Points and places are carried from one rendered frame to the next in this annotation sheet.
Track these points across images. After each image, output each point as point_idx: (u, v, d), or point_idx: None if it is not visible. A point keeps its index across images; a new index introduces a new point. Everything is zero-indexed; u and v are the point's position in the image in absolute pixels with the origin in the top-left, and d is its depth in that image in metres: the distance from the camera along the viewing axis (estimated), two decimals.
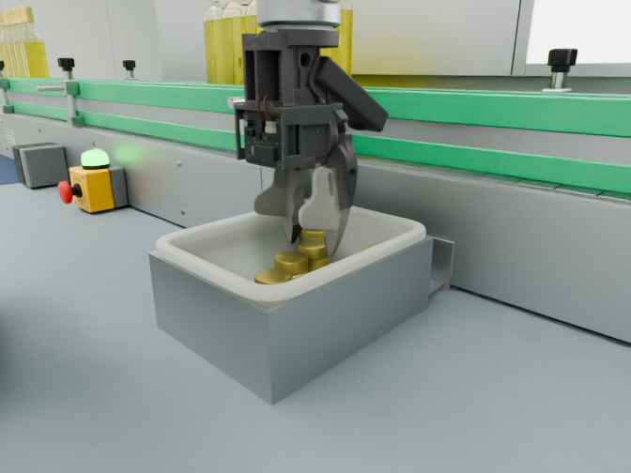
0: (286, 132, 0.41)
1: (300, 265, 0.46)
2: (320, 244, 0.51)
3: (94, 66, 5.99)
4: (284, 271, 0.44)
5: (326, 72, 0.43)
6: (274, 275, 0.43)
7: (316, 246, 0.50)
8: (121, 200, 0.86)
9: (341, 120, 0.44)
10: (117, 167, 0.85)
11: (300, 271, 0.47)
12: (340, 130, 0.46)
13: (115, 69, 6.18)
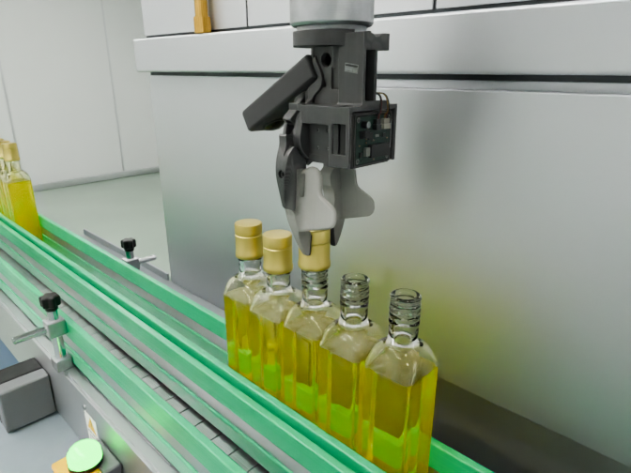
0: (388, 126, 0.45)
1: None
2: None
3: (93, 97, 5.80)
4: None
5: None
6: None
7: None
8: None
9: None
10: (114, 463, 0.66)
11: None
12: None
13: (115, 99, 6.00)
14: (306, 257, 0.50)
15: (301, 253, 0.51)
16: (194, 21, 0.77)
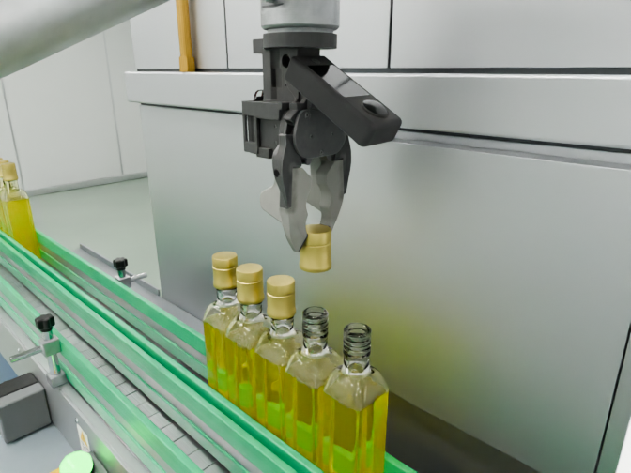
0: (249, 121, 0.49)
1: (327, 228, 0.52)
2: (285, 277, 0.58)
3: (92, 101, 5.86)
4: None
5: (288, 72, 0.45)
6: None
7: (290, 278, 0.58)
8: None
9: (284, 119, 0.45)
10: None
11: (328, 235, 0.52)
12: (299, 131, 0.45)
13: (114, 104, 6.06)
14: (273, 307, 0.57)
15: (269, 303, 0.57)
16: (179, 61, 0.83)
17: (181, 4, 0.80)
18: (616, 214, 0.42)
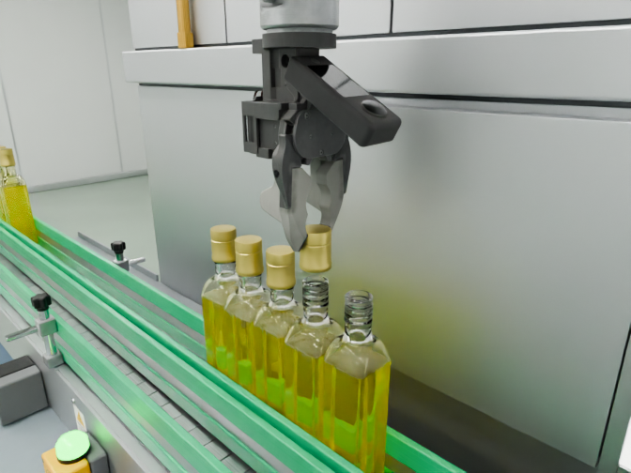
0: (249, 122, 0.49)
1: (327, 228, 0.52)
2: (285, 247, 0.57)
3: (91, 98, 5.85)
4: None
5: (287, 72, 0.45)
6: None
7: (290, 248, 0.56)
8: None
9: (283, 119, 0.45)
10: (100, 452, 0.71)
11: (328, 235, 0.52)
12: (298, 131, 0.45)
13: (114, 101, 6.04)
14: (272, 277, 0.56)
15: (269, 273, 0.56)
16: (177, 37, 0.81)
17: None
18: (625, 170, 0.40)
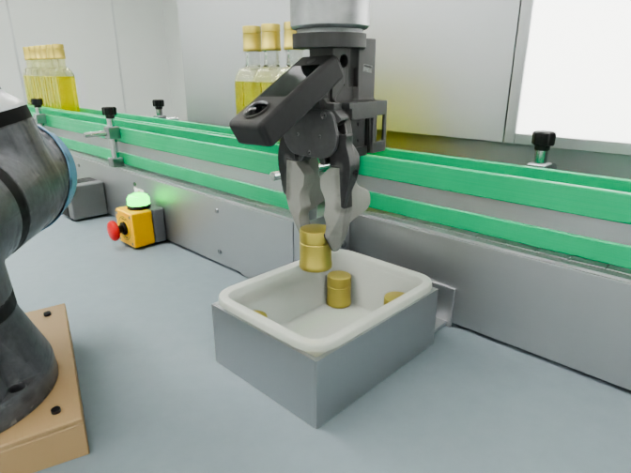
0: None
1: None
2: None
3: (100, 74, 6.10)
4: (324, 225, 0.51)
5: None
6: (316, 228, 0.51)
7: None
8: (161, 236, 0.97)
9: None
10: (158, 207, 0.96)
11: None
12: (290, 127, 0.49)
13: (122, 78, 6.30)
14: (288, 39, 0.81)
15: (285, 38, 0.81)
16: None
17: None
18: None
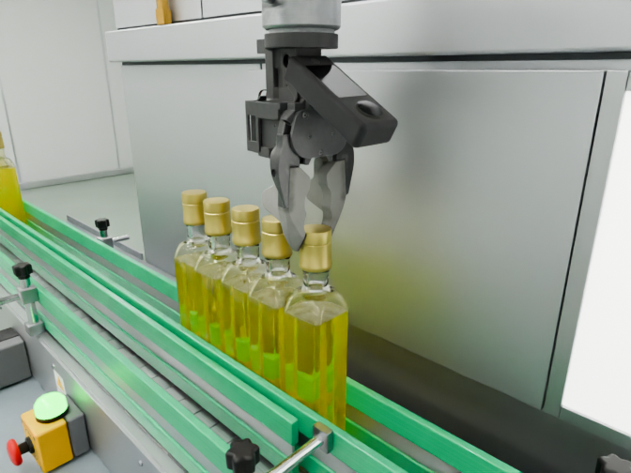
0: (252, 121, 0.50)
1: None
2: (251, 205, 0.59)
3: (88, 95, 5.87)
4: (310, 224, 0.52)
5: (287, 72, 0.45)
6: (316, 227, 0.51)
7: (254, 206, 0.59)
8: (82, 448, 0.74)
9: (282, 119, 0.45)
10: (77, 413, 0.73)
11: None
12: (296, 131, 0.45)
13: (111, 98, 6.07)
14: (238, 234, 0.58)
15: (234, 230, 0.58)
16: (156, 13, 0.84)
17: None
18: (560, 116, 0.43)
